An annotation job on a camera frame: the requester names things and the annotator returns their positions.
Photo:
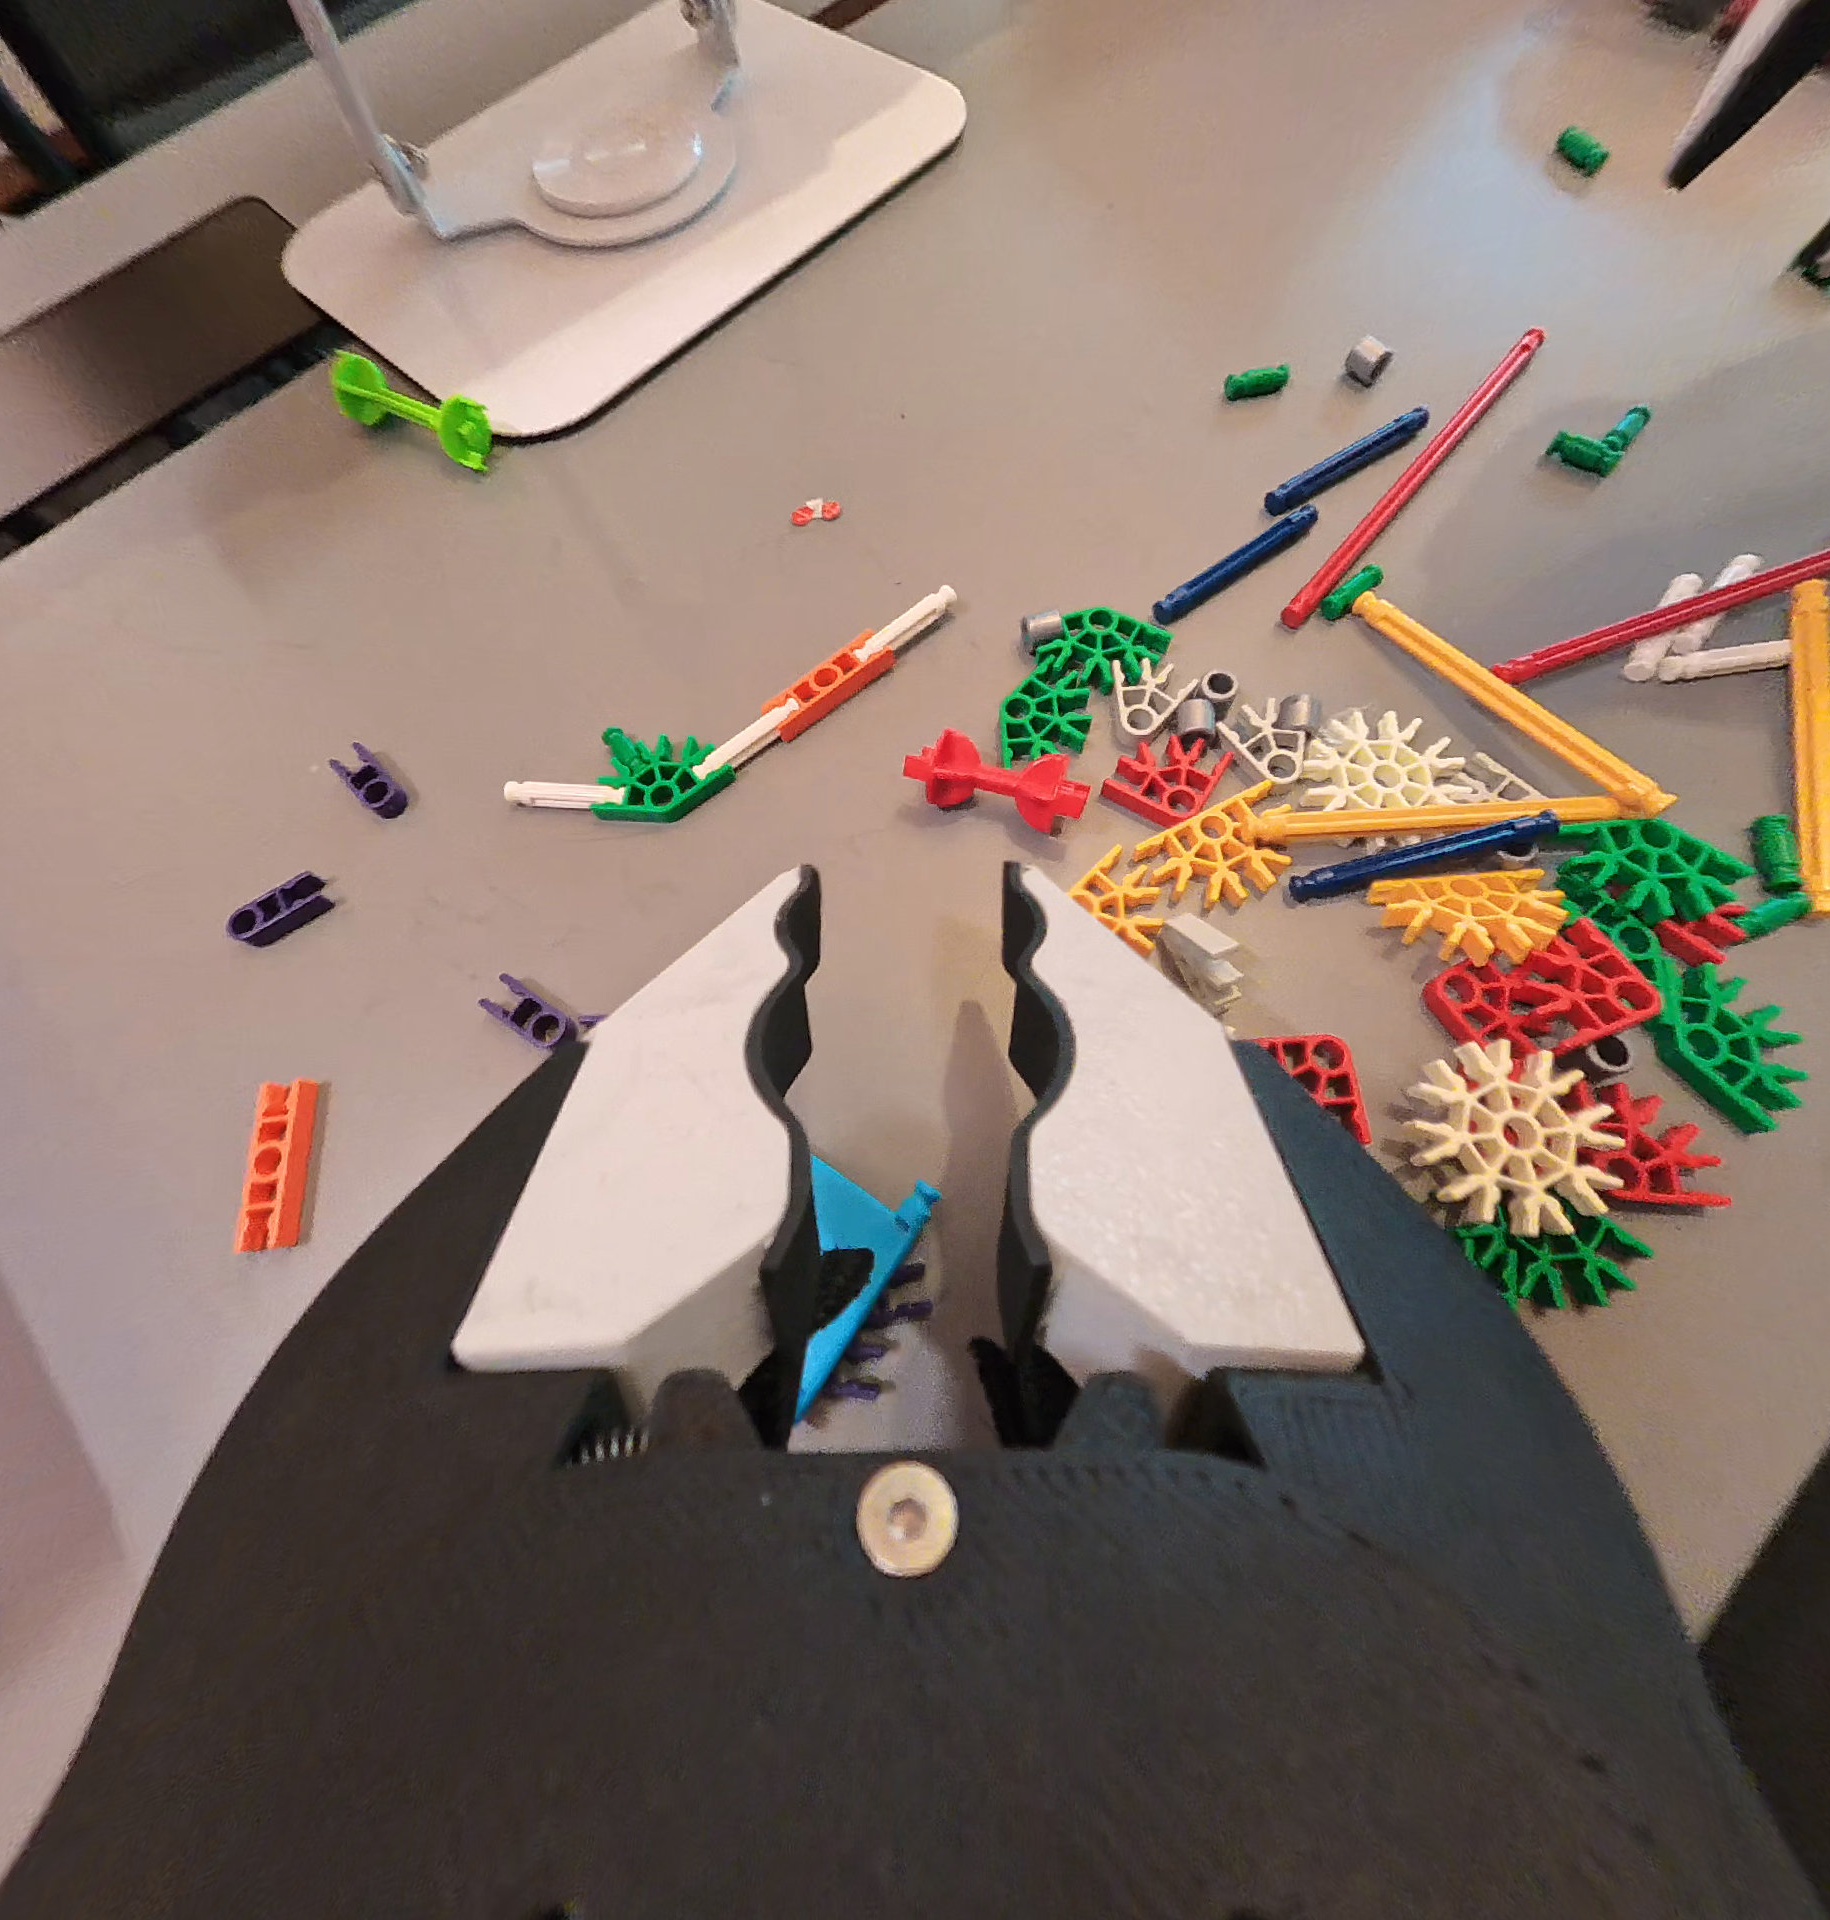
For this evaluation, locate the cyan toy panel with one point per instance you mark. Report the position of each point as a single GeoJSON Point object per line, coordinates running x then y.
{"type": "Point", "coordinates": [855, 1217]}

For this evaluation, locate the green toy connector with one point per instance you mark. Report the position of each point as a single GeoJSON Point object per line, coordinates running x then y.
{"type": "Point", "coordinates": [1044, 728]}
{"type": "Point", "coordinates": [1104, 645]}
{"type": "Point", "coordinates": [659, 790]}

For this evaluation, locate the heap of mixed toy rods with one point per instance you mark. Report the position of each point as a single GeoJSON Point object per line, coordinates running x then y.
{"type": "Point", "coordinates": [1514, 700]}

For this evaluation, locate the lime green toy spool piece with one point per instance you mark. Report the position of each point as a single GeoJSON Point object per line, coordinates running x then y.
{"type": "Point", "coordinates": [406, 409]}

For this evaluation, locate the white stand base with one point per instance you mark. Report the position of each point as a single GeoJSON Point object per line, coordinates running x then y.
{"type": "Point", "coordinates": [628, 300]}

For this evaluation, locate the grey toy spacer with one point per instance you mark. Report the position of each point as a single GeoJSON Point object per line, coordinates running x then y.
{"type": "Point", "coordinates": [1366, 363]}
{"type": "Point", "coordinates": [1038, 627]}

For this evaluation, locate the red long toy rod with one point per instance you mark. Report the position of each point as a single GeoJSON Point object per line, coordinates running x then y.
{"type": "Point", "coordinates": [1415, 479]}

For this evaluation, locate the purple toy clip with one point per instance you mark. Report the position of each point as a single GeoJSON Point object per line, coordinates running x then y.
{"type": "Point", "coordinates": [888, 1319]}
{"type": "Point", "coordinates": [277, 910]}
{"type": "Point", "coordinates": [532, 1014]}
{"type": "Point", "coordinates": [371, 778]}

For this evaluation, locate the pile of colourful toy connectors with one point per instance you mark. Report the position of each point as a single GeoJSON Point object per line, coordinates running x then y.
{"type": "Point", "coordinates": [1514, 1138]}

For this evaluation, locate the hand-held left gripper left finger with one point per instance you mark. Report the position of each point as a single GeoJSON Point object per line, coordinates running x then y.
{"type": "Point", "coordinates": [628, 1185]}

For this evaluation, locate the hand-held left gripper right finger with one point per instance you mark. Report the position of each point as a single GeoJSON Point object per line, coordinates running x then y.
{"type": "Point", "coordinates": [1185, 1198]}

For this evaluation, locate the red toy spool piece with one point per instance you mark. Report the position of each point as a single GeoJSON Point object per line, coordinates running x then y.
{"type": "Point", "coordinates": [989, 778]}

